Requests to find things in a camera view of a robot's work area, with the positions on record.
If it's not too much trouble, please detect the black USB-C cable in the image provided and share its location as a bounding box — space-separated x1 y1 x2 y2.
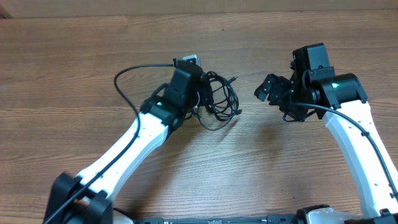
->
191 73 239 131

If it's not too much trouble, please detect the black USB-A cable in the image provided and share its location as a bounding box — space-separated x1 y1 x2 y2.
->
205 70 243 123

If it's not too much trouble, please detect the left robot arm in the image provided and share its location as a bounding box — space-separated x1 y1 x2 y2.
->
44 55 205 223

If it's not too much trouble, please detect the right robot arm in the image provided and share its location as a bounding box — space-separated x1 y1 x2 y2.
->
254 43 397 223

